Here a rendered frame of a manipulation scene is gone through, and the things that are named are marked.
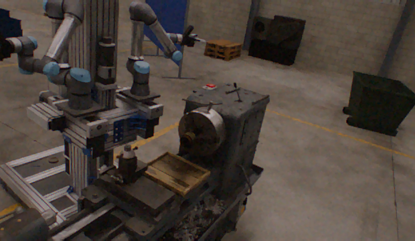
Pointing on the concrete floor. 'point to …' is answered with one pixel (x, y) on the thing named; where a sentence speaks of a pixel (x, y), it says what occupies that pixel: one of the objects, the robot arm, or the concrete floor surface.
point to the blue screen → (169, 25)
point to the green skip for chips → (379, 103)
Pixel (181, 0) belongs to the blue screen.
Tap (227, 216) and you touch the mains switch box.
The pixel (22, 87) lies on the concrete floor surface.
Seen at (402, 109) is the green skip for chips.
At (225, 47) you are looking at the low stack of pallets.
